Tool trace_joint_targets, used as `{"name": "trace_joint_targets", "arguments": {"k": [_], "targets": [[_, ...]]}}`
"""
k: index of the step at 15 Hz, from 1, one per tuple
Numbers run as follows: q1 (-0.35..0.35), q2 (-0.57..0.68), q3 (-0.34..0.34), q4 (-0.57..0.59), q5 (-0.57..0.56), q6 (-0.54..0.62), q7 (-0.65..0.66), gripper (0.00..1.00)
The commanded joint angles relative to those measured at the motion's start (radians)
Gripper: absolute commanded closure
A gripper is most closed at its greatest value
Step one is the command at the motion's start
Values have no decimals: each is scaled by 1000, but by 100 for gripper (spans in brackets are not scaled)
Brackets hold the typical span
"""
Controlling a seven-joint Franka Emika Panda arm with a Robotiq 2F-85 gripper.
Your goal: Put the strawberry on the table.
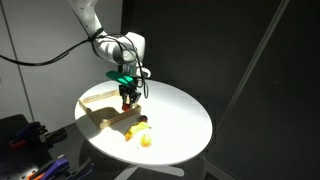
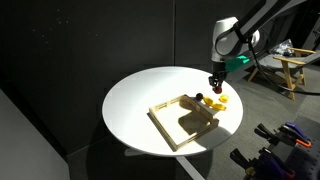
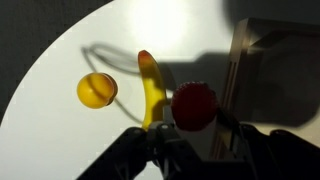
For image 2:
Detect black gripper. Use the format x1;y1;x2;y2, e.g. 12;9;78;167
208;60;229;90

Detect yellow toy banana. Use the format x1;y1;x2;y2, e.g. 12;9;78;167
203;96;228;112

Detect light wooden tray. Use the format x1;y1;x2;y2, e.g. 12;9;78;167
148;94;220;153

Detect wooden armchair grey cushion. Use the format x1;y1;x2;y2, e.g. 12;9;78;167
247;47;320;101

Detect crumpled clear plastic bag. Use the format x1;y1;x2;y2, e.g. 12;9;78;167
269;39;296;57

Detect white table base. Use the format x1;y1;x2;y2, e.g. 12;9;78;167
124;148;206;180

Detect perforated metal breadboard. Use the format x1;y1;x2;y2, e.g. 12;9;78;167
269;115;320;180

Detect white board panel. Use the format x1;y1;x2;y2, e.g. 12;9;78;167
0;89;71;180

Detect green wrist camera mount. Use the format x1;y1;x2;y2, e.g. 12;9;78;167
225;54;251;73

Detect black clamp purple orange handles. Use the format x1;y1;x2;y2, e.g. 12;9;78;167
254;121;313;150

